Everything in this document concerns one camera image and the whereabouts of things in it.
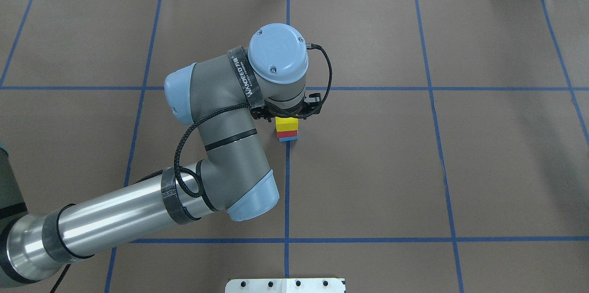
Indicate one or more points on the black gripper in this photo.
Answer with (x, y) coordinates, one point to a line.
(261, 114)

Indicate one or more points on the yellow wooden block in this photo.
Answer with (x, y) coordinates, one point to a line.
(288, 124)

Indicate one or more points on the blue wooden block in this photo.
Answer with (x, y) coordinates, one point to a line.
(286, 139)

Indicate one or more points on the red wooden block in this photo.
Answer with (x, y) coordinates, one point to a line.
(287, 134)

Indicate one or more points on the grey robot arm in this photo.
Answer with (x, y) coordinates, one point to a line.
(219, 163)

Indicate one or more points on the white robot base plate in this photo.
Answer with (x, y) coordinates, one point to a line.
(286, 285)

